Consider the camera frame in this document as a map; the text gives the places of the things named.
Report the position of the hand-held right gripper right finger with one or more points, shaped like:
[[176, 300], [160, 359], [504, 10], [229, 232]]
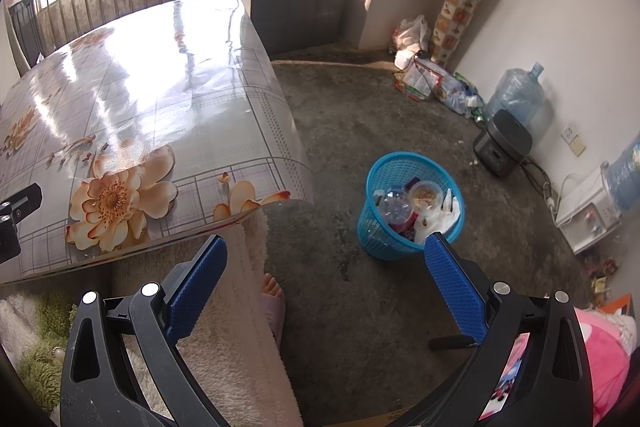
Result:
[[455, 287]]

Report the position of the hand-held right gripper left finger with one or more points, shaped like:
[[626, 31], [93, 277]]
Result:
[[197, 287]]

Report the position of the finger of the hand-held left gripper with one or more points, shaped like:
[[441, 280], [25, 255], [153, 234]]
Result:
[[17, 207]]

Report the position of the blue plastic basket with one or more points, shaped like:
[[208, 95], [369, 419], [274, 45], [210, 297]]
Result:
[[380, 237]]

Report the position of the clear plastic bottle blue label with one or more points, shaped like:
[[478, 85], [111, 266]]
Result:
[[395, 204]]

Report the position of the person's bare foot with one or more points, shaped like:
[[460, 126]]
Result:
[[272, 302]]

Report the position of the green white fluffy cloth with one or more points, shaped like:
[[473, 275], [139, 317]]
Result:
[[35, 352]]

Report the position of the white water dispenser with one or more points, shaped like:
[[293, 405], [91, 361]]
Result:
[[585, 212]]

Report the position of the dark rice cooker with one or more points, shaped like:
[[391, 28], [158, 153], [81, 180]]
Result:
[[500, 142]]

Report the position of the pink plush cushion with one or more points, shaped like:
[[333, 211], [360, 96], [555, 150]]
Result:
[[605, 357]]

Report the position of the dark ribbed panel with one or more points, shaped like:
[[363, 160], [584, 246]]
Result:
[[27, 27]]

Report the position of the pile of plastic packets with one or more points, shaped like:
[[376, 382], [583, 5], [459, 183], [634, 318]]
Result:
[[440, 87]]

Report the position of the large clear water jug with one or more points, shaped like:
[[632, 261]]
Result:
[[515, 92]]

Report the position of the blue water jug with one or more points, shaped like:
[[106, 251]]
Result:
[[625, 172]]

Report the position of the patterned rolled mat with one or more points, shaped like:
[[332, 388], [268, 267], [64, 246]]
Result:
[[457, 7]]

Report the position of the grey cabinet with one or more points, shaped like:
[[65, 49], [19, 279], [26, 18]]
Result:
[[300, 17]]

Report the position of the wall socket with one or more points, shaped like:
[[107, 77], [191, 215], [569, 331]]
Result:
[[573, 139]]

